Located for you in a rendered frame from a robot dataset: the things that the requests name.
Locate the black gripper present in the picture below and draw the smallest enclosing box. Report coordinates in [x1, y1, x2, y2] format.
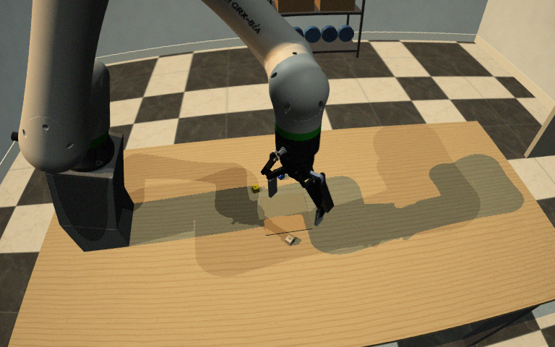
[261, 149, 334, 227]

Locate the white die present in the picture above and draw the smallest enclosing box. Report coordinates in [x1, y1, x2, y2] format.
[285, 235, 294, 246]

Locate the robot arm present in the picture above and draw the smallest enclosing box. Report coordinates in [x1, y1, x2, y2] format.
[11, 0, 330, 174]

